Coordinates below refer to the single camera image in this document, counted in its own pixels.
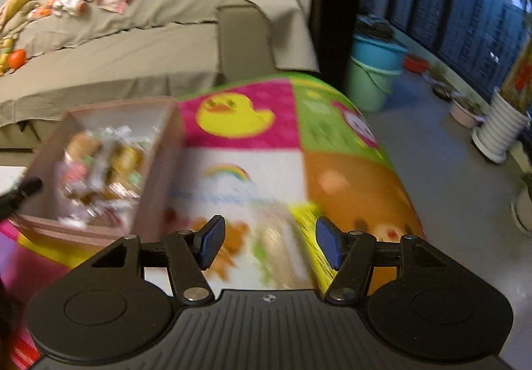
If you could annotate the packaged bread bun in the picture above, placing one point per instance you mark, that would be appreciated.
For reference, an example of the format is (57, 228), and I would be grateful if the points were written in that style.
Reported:
(82, 148)

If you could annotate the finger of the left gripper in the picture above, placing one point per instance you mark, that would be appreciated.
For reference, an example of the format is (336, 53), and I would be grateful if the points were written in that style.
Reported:
(13, 199)

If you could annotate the teal plastic bucket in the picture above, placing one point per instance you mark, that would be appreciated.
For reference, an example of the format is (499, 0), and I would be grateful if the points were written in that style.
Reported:
(383, 55)

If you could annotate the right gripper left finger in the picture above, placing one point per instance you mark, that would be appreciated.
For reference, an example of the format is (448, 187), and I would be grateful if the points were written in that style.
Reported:
(189, 254)

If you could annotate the beige covered sofa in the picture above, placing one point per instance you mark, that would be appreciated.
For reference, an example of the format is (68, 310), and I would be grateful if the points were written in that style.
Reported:
(153, 48)

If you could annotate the hawthorn lollipop red packet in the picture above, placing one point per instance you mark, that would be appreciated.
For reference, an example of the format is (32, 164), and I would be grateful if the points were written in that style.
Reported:
(71, 173)

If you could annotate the pink flower pot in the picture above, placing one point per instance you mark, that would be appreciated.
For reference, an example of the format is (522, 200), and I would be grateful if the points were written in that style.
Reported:
(464, 117)

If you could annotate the white ribbed plant pot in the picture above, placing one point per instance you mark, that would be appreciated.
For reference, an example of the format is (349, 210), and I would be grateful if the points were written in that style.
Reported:
(500, 129)

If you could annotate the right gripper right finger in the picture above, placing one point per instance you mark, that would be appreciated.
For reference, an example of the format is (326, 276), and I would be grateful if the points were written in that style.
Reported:
(350, 255)

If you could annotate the colourful cartoon play mat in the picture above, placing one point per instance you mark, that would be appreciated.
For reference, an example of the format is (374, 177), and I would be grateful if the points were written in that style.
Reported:
(289, 139)

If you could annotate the pink cardboard gift box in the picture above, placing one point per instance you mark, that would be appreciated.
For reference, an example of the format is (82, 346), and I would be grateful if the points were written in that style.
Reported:
(107, 206)

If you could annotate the packaged orange pastry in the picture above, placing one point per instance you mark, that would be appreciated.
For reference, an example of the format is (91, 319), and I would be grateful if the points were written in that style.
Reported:
(126, 160)

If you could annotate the red plastic basin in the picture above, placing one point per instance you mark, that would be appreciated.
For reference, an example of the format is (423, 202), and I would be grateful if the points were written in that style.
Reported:
(415, 64)

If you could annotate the orange toy ball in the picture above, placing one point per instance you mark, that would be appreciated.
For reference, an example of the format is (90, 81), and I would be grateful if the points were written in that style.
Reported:
(17, 59)

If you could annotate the yellow cheese stick packet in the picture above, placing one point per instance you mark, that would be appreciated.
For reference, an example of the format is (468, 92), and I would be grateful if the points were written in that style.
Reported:
(306, 216)

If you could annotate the green plastic bucket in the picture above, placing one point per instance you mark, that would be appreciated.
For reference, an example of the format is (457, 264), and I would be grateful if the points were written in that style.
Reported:
(368, 87)

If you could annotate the packaged rice cracker bar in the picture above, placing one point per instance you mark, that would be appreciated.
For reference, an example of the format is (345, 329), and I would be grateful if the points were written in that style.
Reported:
(277, 249)

